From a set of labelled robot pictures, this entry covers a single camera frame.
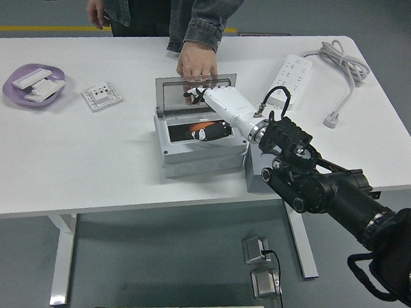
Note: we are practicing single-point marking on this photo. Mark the person's left hand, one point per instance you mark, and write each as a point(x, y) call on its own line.
point(196, 62)

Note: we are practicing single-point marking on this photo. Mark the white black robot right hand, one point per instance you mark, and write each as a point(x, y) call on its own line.
point(229, 103)

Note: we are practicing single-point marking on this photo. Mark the person's right hand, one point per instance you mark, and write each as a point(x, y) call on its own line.
point(97, 13)

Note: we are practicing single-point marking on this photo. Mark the orange cylinder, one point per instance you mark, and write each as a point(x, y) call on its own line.
point(196, 127)

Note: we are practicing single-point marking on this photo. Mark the grey junction box with lid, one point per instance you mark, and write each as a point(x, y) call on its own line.
point(198, 157)

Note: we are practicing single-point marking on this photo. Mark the person's left forearm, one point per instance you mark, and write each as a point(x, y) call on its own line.
point(212, 16)

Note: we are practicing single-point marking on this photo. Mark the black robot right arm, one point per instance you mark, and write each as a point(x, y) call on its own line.
point(327, 191)

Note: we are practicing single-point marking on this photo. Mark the grey cube with round hole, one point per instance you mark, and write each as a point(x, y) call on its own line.
point(254, 177)

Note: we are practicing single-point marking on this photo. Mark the person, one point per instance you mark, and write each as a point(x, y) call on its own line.
point(147, 9)

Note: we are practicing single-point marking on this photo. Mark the white power strip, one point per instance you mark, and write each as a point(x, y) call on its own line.
point(296, 72)

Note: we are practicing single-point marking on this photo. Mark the long white plastic strip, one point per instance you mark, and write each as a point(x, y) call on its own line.
point(30, 78)

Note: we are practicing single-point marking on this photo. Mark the purple plate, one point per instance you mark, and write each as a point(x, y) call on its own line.
point(13, 94)

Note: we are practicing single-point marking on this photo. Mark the white table leg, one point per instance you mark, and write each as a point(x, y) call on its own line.
point(307, 256)
point(62, 257)

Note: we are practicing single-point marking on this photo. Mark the white wall socket panel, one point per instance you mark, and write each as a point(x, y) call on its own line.
point(101, 97)

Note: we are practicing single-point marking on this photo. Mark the white plastic bracket piece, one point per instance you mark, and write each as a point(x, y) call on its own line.
point(47, 85)
point(36, 97)

